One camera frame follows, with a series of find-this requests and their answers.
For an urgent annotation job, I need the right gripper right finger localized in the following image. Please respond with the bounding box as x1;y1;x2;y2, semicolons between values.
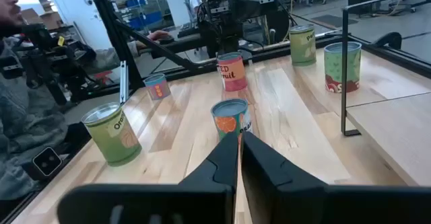
240;130;431;224

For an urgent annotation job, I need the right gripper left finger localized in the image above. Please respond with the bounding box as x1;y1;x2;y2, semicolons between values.
56;131;239;224

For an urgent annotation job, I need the green pears can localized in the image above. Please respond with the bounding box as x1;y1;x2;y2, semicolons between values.
288;24;318;67

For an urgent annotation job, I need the small teal orange can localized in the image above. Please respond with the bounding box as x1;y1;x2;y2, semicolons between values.
210;98;253;143

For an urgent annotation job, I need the green strawberry can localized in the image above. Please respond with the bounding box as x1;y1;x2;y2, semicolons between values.
323;41;363;94

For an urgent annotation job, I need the small blue pink can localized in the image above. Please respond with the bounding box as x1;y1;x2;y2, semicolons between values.
143;73;172;101

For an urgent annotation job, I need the person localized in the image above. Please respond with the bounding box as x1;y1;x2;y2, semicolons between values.
0;0;142;201
187;0;203;20

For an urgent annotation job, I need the mixed fruit can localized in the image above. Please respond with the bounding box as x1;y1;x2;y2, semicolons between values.
216;51;248;93

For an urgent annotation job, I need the black floor mat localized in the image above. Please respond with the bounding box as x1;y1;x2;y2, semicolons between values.
311;14;360;28

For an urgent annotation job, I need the person's hand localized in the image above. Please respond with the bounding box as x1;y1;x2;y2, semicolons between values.
147;30;173;42

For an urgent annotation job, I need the storage rack with blue bins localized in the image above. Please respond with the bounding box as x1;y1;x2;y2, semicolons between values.
110;0;166;30

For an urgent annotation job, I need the wooden shelf with black frame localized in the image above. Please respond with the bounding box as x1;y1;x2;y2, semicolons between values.
339;0;431;188

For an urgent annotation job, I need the black curved bracket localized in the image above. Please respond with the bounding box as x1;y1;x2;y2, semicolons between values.
369;31;403;50

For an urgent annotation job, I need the silver metal bracket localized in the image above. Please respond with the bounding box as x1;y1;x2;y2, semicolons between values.
119;60;130;104

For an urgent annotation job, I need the black aluminium table frame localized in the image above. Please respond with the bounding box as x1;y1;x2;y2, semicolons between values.
0;0;431;223

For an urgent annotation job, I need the black table-level camera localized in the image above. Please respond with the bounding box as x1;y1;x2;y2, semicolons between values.
22;145;65;181

